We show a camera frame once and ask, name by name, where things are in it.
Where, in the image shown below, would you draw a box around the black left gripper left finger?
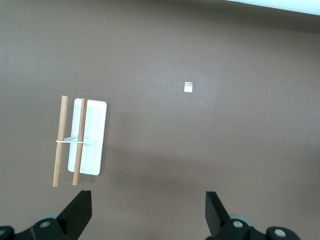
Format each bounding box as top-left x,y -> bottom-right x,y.
0,190 -> 93,240

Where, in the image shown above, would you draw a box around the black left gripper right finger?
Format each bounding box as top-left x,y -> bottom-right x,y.
206,191 -> 300,240

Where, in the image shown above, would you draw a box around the wooden chopsticks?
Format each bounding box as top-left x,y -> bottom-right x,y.
52,95 -> 69,187
72,97 -> 88,186

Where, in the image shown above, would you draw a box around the brown table cover mat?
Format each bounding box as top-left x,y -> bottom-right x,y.
0,0 -> 320,240

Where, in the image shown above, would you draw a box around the white rack base tray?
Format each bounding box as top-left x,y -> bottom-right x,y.
56,97 -> 108,176

